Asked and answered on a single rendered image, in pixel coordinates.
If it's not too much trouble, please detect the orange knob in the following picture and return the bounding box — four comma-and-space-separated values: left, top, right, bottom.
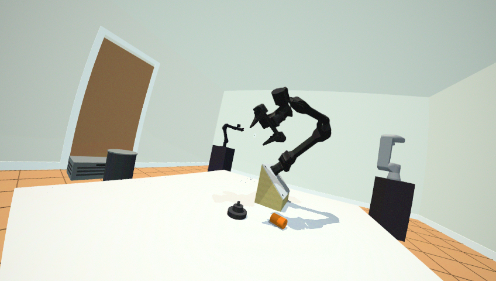
270, 213, 288, 229

